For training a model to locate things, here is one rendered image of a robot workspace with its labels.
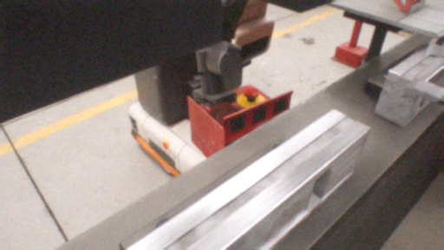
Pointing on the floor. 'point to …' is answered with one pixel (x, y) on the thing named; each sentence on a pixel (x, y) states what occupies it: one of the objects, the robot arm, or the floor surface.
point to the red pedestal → (352, 51)
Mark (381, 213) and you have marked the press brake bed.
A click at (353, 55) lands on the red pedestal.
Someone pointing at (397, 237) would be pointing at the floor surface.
